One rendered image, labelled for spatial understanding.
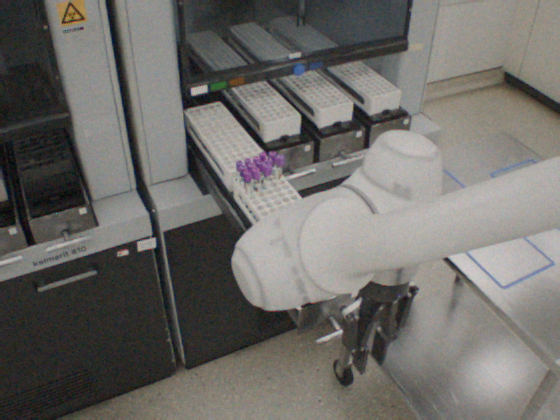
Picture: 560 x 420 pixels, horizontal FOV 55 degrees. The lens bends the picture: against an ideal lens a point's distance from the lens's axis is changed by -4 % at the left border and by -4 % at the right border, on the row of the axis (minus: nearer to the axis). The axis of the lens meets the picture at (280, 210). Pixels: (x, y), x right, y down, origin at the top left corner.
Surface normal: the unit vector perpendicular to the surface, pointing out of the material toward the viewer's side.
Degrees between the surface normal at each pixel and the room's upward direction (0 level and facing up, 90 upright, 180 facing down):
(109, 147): 90
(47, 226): 90
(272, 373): 0
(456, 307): 0
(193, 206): 90
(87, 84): 90
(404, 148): 7
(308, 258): 58
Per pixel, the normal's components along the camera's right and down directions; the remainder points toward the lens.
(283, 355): 0.01, -0.77
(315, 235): -0.31, -0.29
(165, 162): 0.45, 0.58
